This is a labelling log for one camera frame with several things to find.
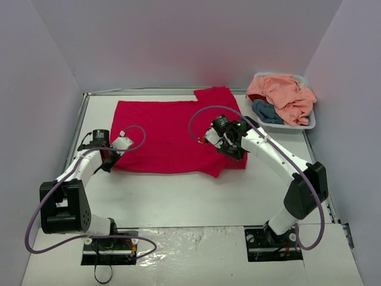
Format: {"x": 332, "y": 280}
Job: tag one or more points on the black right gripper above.
{"x": 230, "y": 150}

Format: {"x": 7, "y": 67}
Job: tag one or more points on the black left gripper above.
{"x": 109, "y": 164}

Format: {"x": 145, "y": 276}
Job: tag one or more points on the crimson red t shirt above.
{"x": 165, "y": 131}

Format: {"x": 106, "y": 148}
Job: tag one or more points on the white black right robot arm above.
{"x": 306, "y": 182}

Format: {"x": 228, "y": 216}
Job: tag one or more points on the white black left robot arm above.
{"x": 67, "y": 210}

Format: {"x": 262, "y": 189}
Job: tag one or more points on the white plastic laundry basket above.
{"x": 286, "y": 128}

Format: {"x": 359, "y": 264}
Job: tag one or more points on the teal blue t shirt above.
{"x": 266, "y": 112}

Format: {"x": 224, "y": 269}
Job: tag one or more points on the dark red t shirt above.
{"x": 254, "y": 97}

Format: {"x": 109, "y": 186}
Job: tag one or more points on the salmon pink t shirt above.
{"x": 292, "y": 101}

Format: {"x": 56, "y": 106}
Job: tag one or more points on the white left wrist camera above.
{"x": 122, "y": 143}

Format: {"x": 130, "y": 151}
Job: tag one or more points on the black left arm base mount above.
{"x": 109, "y": 252}

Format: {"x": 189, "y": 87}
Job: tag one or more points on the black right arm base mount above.
{"x": 262, "y": 246}

